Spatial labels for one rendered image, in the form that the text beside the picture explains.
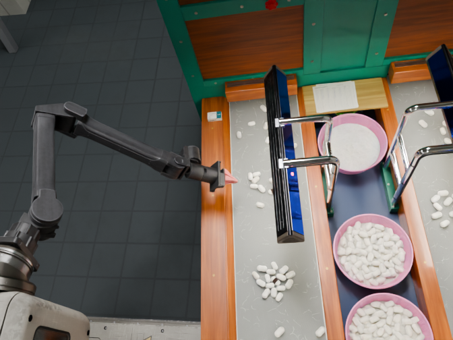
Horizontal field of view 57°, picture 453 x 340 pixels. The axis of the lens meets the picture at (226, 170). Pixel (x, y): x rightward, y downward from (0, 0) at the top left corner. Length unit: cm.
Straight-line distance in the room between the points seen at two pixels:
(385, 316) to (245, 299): 47
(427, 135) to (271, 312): 92
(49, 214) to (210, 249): 66
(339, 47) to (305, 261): 83
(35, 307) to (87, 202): 179
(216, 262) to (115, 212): 121
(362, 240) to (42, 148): 112
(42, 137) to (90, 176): 152
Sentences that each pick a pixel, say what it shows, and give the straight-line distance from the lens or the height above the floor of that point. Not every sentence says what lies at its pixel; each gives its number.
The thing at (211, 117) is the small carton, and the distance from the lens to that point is 182.
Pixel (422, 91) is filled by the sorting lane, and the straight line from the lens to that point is 196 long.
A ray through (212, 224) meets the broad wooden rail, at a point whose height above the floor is 76.
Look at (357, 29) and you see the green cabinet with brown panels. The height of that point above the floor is 105.
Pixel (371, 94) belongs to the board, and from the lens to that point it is 187.
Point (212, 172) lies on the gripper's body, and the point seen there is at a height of 95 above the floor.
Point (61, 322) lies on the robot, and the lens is 111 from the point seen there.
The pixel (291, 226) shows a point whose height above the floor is 111.
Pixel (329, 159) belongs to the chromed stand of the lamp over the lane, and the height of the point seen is 112.
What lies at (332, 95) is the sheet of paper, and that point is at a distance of 185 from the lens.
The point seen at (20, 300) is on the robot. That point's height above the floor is 144.
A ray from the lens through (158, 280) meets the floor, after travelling 243.
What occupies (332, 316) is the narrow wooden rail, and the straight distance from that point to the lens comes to 151.
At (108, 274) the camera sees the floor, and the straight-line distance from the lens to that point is 254.
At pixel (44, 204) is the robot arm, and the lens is 117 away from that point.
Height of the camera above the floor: 226
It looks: 61 degrees down
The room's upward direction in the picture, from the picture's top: 19 degrees counter-clockwise
